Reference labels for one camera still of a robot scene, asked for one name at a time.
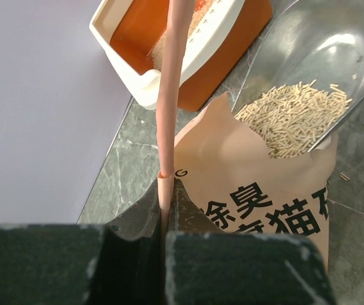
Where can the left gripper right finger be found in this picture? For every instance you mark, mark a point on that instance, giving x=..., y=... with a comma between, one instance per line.
x=205, y=265

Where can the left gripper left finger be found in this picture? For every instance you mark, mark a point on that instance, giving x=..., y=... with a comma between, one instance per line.
x=112, y=263

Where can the white orange litter box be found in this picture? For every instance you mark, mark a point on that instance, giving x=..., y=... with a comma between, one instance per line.
x=186, y=48

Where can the metal litter scoop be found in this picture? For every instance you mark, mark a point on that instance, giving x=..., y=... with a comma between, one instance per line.
x=319, y=42

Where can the peach cat litter bag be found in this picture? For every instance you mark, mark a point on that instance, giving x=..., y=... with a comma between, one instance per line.
x=233, y=181

